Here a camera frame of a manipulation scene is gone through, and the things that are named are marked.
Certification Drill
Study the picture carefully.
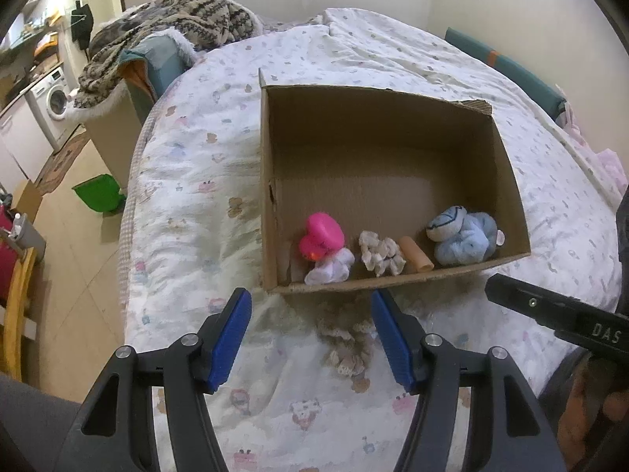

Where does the teal cushion with orange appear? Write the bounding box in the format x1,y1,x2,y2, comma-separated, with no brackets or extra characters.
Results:
120,34,195,104

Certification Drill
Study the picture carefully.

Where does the brown patterned rug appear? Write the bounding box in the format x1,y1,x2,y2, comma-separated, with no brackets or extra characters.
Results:
34,125,92,192

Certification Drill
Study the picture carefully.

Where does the laundry basket with clothes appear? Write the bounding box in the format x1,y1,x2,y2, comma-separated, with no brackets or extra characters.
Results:
74,83,148,190

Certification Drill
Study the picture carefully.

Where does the patterned knit blanket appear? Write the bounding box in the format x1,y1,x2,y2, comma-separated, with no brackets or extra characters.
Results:
74,0,263,109

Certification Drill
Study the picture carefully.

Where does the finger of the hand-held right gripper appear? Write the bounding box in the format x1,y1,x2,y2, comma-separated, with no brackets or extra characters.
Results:
484,273,591,330

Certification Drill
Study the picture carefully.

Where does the pink rubber duck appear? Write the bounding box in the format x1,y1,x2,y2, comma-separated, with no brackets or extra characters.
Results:
300,213,345,262

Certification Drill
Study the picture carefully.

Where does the grey bin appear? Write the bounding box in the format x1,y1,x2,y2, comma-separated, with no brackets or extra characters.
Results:
7,214,47,249

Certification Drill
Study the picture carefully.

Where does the white kitchen cabinet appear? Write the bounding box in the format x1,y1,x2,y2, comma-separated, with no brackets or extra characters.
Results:
0,96,55,188

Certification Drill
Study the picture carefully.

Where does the pale pink cloth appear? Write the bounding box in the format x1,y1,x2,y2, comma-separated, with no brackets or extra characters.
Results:
560,103,629,197

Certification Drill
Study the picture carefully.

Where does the person's right hand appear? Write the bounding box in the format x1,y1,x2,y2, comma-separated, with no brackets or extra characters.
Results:
560,354,629,453

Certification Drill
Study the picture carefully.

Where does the person's grey trouser leg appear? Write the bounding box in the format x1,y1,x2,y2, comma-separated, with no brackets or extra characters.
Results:
0,374,79,472

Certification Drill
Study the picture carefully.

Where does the light blue plush toy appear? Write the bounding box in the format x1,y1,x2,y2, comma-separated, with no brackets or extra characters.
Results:
425,206,507,265

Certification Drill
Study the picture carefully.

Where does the black hanging garment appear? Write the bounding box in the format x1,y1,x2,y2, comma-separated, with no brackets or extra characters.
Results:
71,4,94,50

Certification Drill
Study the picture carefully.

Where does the orange foam cylinder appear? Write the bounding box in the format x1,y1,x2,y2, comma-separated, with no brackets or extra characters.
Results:
398,236,436,273

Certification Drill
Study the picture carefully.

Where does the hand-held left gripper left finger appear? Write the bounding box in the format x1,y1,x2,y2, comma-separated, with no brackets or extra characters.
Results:
61,288,253,472

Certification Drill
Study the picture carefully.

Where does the brown cardboard box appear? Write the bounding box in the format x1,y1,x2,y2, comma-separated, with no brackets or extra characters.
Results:
258,68,532,296

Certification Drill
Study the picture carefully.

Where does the yellow wooden chair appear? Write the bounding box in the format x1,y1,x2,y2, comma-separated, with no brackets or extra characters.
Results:
0,246,39,382

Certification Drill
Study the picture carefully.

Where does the white cloth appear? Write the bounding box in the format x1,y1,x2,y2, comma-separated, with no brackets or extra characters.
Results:
303,248,355,286

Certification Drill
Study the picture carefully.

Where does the cream scrunchie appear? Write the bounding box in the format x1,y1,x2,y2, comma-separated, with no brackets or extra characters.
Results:
358,230,406,277

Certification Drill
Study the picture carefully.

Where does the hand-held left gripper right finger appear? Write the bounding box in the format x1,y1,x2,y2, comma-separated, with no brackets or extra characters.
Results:
371,289,568,472

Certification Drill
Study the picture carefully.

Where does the pink bag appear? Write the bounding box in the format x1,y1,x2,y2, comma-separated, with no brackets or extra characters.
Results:
0,206,20,301

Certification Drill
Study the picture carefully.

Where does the white washing machine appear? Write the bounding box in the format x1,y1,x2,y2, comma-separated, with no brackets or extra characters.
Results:
24,66,74,151

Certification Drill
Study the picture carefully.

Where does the beige lace cloth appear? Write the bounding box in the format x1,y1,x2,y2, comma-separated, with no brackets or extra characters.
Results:
317,305,377,378

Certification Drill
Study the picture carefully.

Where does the long teal pillow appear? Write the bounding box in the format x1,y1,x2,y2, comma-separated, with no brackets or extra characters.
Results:
445,27,566,119

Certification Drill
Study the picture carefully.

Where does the flat cardboard piece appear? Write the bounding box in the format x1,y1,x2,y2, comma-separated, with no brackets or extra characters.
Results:
12,179,45,222

